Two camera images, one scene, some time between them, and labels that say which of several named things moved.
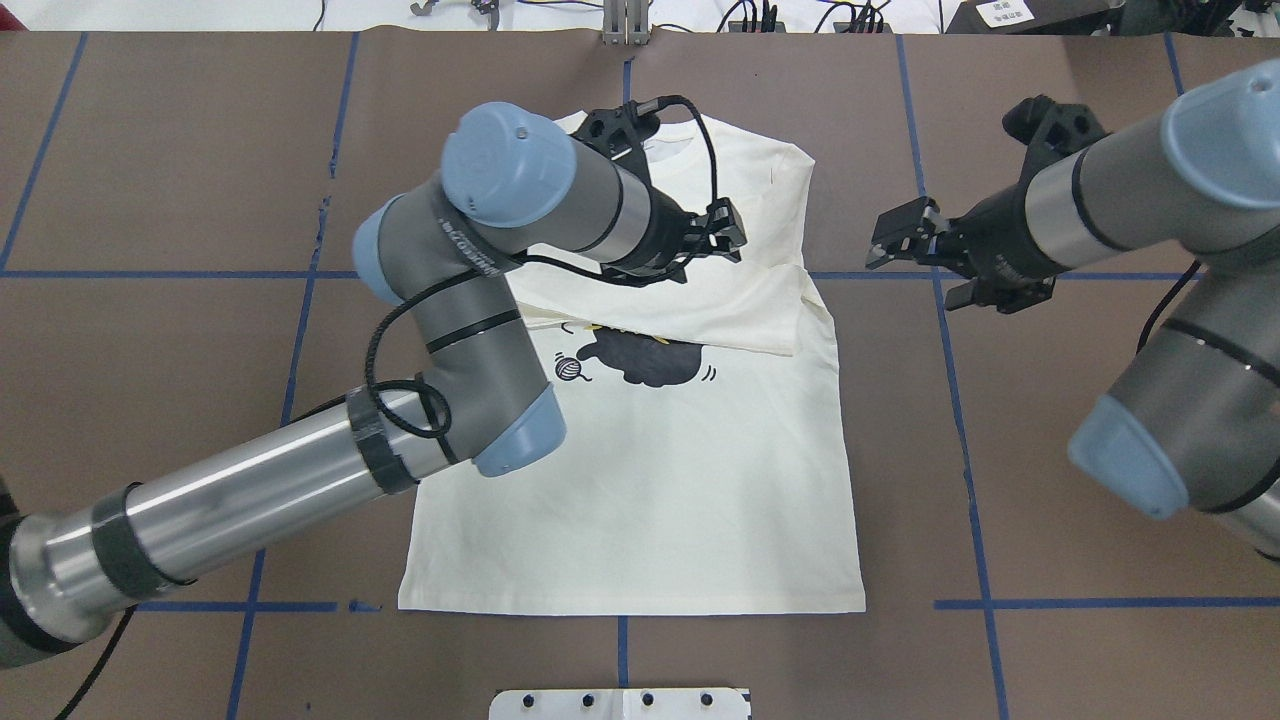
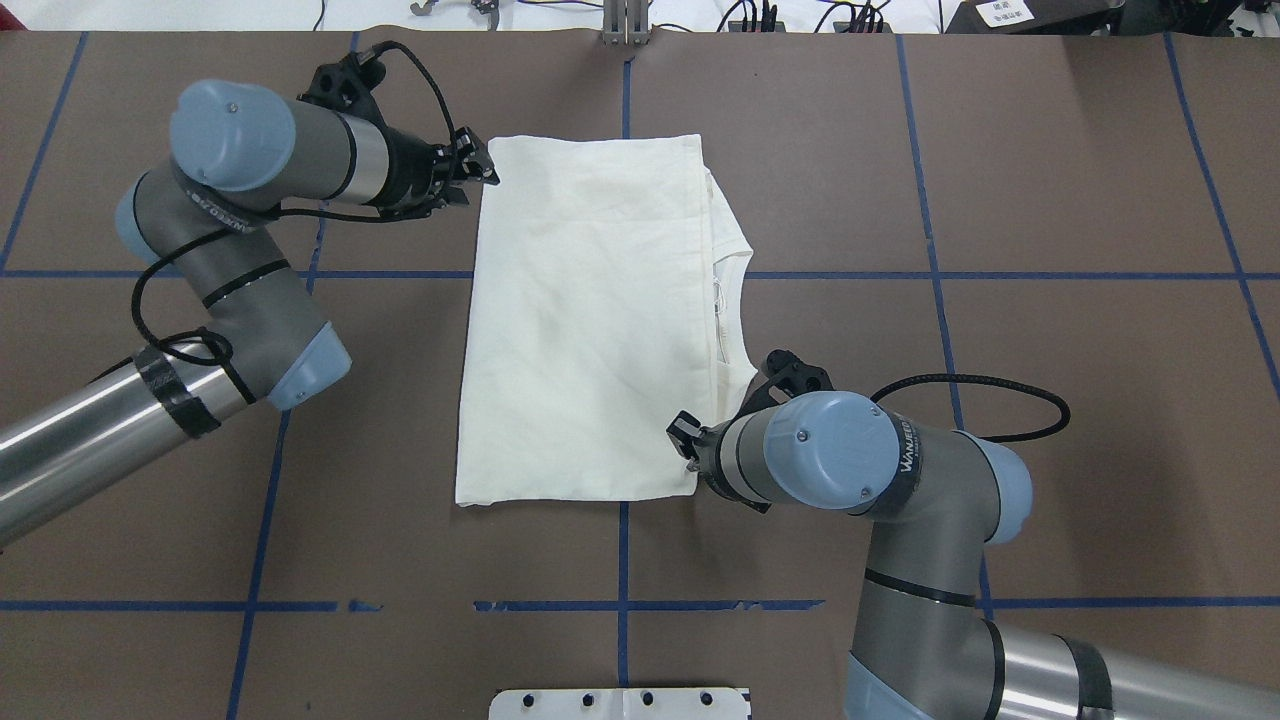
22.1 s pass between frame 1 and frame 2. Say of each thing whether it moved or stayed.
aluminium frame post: stayed
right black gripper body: moved
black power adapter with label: stayed
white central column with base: stayed
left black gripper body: moved
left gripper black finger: moved
